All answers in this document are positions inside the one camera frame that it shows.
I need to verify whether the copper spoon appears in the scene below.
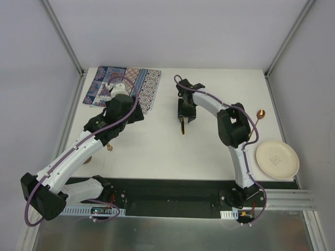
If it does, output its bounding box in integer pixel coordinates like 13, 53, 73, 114
249, 109, 266, 138

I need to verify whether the left aluminium frame post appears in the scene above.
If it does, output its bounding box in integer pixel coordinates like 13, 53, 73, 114
39, 0, 84, 76

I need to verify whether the metal cup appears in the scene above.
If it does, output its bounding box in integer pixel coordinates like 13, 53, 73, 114
83, 156, 92, 164

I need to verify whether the cream plate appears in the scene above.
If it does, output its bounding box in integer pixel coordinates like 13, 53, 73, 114
255, 140, 300, 180

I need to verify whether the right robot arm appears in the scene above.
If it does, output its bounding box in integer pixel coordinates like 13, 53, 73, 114
175, 78, 259, 209

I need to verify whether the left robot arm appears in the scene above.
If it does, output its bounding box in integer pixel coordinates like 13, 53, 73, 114
20, 94, 144, 221

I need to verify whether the patterned cloth placemat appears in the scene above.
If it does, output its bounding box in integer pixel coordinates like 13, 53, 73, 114
83, 66, 162, 114

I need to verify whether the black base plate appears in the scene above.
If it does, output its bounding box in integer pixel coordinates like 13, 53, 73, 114
97, 178, 265, 219

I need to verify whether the aluminium frame post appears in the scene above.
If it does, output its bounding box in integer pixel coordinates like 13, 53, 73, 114
264, 0, 317, 79
39, 0, 84, 76

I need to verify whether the gold knife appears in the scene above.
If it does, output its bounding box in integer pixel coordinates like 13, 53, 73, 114
180, 117, 185, 135

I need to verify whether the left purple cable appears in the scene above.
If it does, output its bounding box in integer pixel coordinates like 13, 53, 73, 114
24, 75, 140, 226

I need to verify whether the gold fork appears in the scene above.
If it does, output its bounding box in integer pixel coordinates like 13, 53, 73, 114
106, 143, 113, 151

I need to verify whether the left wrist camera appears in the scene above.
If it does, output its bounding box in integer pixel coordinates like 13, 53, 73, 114
106, 82, 128, 98

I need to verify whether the right aluminium frame post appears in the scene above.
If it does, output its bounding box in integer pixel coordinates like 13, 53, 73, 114
264, 0, 317, 79

